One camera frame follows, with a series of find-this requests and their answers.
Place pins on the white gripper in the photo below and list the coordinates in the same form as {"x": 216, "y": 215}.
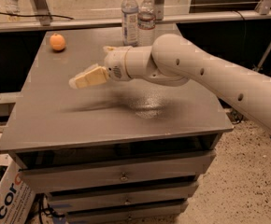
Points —
{"x": 115, "y": 64}

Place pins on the orange fruit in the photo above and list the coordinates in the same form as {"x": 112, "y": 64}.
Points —
{"x": 57, "y": 42}

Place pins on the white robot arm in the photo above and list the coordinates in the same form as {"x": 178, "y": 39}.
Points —
{"x": 172, "y": 60}

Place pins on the labelled water bottle left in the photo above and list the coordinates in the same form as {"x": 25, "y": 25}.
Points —
{"x": 129, "y": 11}

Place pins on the clear water bottle right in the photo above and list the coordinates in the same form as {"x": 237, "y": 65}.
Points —
{"x": 146, "y": 23}

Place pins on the grey drawer cabinet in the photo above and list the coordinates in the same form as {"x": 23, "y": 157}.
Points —
{"x": 53, "y": 125}

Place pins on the top grey drawer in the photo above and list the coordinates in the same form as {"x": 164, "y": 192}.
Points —
{"x": 109, "y": 173}

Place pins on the grey drawer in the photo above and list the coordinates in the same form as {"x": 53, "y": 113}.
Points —
{"x": 95, "y": 198}
{"x": 126, "y": 213}
{"x": 109, "y": 173}

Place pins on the middle grey drawer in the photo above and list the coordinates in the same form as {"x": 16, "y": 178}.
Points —
{"x": 95, "y": 198}

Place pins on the bottom grey drawer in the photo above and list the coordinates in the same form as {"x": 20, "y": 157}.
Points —
{"x": 126, "y": 213}

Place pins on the white cardboard box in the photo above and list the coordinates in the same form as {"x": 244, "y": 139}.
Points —
{"x": 16, "y": 197}

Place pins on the metal frame rail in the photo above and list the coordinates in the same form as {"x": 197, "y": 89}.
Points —
{"x": 246, "y": 15}

